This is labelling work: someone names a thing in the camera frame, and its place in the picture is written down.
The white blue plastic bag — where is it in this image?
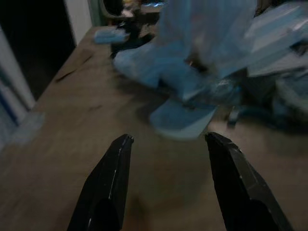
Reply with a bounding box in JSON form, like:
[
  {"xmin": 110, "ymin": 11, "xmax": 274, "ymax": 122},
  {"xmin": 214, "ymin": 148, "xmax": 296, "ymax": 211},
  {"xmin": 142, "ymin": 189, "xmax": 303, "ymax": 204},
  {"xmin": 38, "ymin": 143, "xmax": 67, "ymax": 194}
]
[{"xmin": 243, "ymin": 3, "xmax": 308, "ymax": 77}]

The white door frame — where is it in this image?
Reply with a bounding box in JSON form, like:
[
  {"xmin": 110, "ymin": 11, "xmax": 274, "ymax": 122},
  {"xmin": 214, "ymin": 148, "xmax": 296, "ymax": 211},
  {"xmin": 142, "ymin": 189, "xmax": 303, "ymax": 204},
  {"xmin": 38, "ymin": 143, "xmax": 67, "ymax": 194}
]
[{"xmin": 64, "ymin": 0, "xmax": 93, "ymax": 46}]

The large blue plastic bag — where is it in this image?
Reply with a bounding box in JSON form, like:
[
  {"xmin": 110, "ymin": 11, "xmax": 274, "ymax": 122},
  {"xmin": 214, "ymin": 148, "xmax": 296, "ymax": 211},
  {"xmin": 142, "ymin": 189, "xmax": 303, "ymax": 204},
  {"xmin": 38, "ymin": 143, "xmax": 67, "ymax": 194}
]
[{"xmin": 113, "ymin": 40, "xmax": 241, "ymax": 102}]

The light blue paper sheet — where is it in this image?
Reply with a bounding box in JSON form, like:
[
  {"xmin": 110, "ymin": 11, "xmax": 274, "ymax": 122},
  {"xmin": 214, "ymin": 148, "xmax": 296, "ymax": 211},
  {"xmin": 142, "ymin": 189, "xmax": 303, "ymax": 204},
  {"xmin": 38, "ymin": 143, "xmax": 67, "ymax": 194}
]
[{"xmin": 149, "ymin": 101, "xmax": 218, "ymax": 141}]

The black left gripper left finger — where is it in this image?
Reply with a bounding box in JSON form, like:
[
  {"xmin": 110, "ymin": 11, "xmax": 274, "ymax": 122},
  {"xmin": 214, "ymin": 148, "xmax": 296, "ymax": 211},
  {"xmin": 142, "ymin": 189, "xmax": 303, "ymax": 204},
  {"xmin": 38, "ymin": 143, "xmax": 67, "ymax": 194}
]
[{"xmin": 66, "ymin": 134, "xmax": 134, "ymax": 231}]

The small blue box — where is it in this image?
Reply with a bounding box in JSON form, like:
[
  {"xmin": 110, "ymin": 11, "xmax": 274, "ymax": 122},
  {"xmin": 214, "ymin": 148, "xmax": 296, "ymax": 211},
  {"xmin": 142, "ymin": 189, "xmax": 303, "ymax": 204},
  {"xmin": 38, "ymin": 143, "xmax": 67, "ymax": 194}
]
[{"xmin": 94, "ymin": 29, "xmax": 128, "ymax": 45}]

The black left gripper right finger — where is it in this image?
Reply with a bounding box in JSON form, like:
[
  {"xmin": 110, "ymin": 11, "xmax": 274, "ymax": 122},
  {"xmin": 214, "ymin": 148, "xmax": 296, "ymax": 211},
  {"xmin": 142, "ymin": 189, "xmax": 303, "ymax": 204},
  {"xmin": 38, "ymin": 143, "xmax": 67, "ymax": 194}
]
[{"xmin": 205, "ymin": 131, "xmax": 294, "ymax": 231}]

